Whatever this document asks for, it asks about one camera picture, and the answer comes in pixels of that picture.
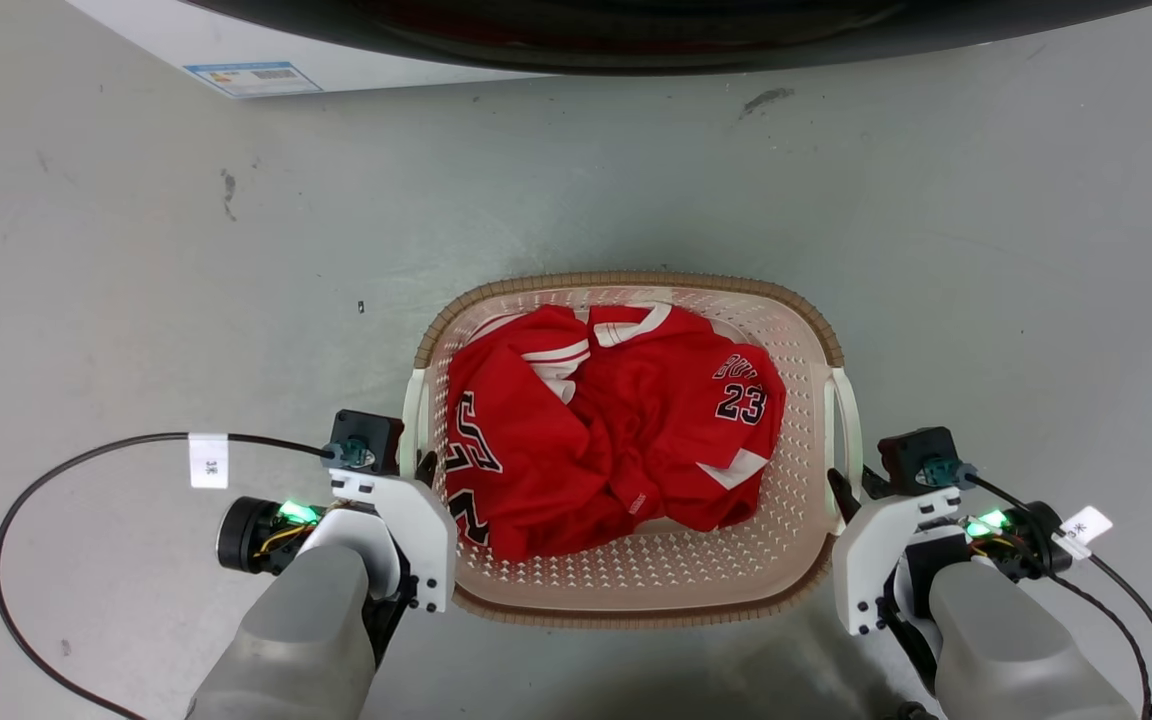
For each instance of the blue energy label sticker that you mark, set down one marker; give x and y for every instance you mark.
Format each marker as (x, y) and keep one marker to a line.
(252, 79)

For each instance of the red basketball jersey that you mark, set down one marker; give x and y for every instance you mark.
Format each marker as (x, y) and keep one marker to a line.
(626, 420)

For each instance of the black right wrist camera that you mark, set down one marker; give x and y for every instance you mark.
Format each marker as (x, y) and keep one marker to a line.
(921, 458)

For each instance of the beige plastic laundry basket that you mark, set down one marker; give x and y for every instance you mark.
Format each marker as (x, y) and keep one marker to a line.
(636, 585)

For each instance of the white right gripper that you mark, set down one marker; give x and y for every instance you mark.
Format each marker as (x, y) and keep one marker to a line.
(871, 560)

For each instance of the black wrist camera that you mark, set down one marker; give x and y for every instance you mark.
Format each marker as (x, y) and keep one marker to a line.
(921, 458)
(368, 438)

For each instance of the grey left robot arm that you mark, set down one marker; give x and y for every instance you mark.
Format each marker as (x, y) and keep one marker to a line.
(296, 640)

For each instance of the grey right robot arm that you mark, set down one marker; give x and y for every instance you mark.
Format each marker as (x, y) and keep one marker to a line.
(1016, 650)

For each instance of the white washing machine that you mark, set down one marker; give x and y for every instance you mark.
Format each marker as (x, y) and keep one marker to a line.
(266, 50)

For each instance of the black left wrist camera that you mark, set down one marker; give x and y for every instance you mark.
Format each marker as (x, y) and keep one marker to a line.
(368, 438)

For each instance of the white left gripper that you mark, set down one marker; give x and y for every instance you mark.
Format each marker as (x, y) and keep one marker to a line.
(421, 540)

